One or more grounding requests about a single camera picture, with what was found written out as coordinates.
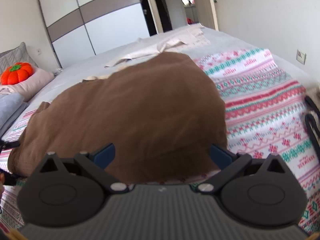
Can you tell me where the white grey sliding wardrobe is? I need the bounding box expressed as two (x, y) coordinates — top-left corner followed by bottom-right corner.
(39, 0), (150, 68)

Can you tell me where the pink pillow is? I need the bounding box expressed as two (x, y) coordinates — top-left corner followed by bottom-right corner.
(1, 68), (54, 102)

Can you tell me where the blue grey pillow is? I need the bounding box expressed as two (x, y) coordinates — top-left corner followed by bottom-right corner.
(0, 93), (28, 137)

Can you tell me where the wall power outlet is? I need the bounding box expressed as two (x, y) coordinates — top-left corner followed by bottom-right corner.
(296, 50), (306, 65)

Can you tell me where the orange pumpkin plush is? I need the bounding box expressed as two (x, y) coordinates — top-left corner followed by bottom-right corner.
(1, 62), (34, 85)

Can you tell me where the white fleece garment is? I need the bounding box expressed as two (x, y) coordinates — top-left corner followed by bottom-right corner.
(304, 87), (320, 158)

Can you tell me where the grey quilted pillow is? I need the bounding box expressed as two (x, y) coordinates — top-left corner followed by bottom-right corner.
(0, 42), (37, 74)

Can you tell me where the brown coat with fur collar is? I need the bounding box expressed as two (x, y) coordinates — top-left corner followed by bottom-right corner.
(8, 53), (227, 184)

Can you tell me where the beige folded sheet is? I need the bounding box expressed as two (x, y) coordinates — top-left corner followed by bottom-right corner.
(105, 23), (210, 68)

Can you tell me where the white bedroom door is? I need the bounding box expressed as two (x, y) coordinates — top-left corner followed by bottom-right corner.
(196, 0), (219, 31)

